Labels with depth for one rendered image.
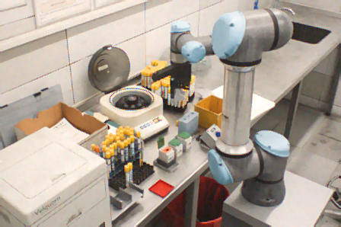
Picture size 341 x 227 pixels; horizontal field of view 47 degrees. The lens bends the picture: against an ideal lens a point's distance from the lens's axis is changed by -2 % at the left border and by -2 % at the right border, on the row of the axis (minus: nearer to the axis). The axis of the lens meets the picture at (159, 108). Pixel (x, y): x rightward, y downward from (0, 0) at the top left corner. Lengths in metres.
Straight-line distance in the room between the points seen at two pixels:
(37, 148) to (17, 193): 0.19
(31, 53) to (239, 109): 0.89
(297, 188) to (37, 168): 0.89
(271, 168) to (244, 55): 0.41
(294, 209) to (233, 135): 0.37
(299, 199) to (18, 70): 1.15
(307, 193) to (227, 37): 0.69
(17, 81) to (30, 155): 0.54
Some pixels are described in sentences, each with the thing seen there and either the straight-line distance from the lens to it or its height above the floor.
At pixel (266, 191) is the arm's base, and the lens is 1.37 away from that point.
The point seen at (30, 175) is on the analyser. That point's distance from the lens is 1.12.
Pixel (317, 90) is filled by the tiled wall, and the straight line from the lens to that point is 3.88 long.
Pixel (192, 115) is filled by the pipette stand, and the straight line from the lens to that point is 1.71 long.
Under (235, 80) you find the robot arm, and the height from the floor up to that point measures 1.38.
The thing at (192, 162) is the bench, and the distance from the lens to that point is 1.60.
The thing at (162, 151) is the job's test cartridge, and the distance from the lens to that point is 1.53.
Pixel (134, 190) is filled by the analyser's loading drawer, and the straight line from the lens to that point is 1.42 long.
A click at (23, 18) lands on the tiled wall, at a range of 1.61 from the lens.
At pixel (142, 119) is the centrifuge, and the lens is 1.71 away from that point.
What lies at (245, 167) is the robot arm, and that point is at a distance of 1.24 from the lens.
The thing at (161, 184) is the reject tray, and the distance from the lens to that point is 1.49.
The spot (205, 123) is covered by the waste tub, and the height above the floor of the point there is 0.91.
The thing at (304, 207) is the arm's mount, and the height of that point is 0.92.
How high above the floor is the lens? 1.87
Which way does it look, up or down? 31 degrees down
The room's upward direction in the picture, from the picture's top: 1 degrees clockwise
